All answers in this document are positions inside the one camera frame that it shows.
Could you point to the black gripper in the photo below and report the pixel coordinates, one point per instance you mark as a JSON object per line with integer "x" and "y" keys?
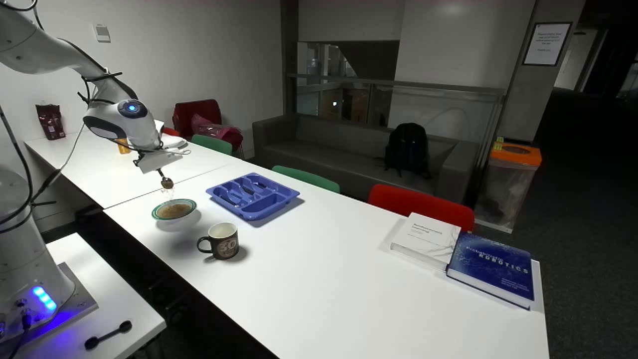
{"x": 157, "y": 170}

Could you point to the large silver spoon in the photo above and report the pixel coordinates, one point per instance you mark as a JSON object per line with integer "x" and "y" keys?
{"x": 165, "y": 182}

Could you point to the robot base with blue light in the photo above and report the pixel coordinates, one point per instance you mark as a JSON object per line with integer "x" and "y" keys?
{"x": 46, "y": 310}

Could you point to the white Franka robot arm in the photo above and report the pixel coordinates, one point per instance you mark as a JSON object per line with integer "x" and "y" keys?
{"x": 40, "y": 53}

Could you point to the green rimmed white bowl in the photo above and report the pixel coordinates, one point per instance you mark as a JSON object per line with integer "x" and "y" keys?
{"x": 161, "y": 216}

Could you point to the blue plastic cutlery tray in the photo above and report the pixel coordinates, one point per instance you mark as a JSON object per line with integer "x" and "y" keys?
{"x": 255, "y": 210}

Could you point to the small orange bottle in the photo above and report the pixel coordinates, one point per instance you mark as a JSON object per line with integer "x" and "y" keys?
{"x": 123, "y": 146}

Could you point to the brown cereal flakes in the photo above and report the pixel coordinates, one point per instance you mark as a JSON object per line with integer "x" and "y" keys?
{"x": 175, "y": 210}

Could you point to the green chair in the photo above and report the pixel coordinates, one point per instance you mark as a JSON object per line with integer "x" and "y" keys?
{"x": 309, "y": 178}
{"x": 211, "y": 144}

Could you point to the dark red armchair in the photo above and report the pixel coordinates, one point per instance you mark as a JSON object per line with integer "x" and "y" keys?
{"x": 199, "y": 116}

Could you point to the dark ceramic mug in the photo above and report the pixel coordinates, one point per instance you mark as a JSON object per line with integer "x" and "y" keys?
{"x": 223, "y": 242}

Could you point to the dark red snack bag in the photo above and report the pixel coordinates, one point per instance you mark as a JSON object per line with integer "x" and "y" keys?
{"x": 50, "y": 122}

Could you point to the grey sofa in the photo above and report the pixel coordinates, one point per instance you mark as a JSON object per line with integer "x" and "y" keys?
{"x": 319, "y": 150}

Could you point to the black dumbbell shaped tool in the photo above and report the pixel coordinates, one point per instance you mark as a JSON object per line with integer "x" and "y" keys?
{"x": 105, "y": 336}

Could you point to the black backpack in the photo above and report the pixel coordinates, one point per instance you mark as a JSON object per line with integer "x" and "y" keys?
{"x": 407, "y": 150}

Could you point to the glass balustrade with handrail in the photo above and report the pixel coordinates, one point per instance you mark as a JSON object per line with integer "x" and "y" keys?
{"x": 399, "y": 100}

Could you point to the red chair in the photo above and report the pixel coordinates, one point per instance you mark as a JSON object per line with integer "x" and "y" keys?
{"x": 418, "y": 202}

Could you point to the blue hardcover book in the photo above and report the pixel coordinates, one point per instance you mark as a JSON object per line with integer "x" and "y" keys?
{"x": 494, "y": 266}

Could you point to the orange lidded bin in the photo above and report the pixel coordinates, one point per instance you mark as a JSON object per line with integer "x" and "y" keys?
{"x": 514, "y": 156}

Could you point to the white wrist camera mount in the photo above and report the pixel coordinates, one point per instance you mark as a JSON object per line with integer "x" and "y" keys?
{"x": 159, "y": 160}

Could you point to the white wall switch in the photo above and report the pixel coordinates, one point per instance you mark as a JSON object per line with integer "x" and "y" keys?
{"x": 101, "y": 33}

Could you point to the framed wall notice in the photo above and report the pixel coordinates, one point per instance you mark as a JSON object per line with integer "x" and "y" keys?
{"x": 546, "y": 43}

